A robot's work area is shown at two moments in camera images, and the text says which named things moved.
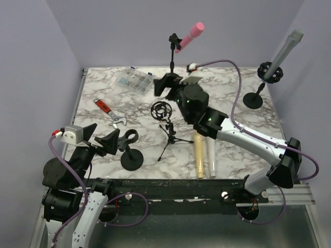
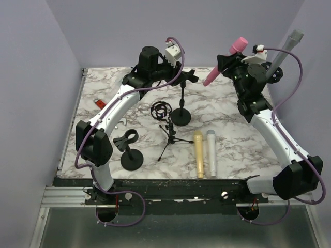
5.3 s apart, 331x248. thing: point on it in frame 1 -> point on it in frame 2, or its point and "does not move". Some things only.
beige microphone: (198, 141) does not move
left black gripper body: (83, 156) -> (166, 72)
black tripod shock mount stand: (162, 110) does not move
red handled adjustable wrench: (104, 107) does not move
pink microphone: (196, 30) -> (238, 46)
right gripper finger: (160, 84) -> (223, 61)
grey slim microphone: (294, 39) does not move
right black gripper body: (176, 92) -> (236, 70)
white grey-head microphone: (211, 145) does not move
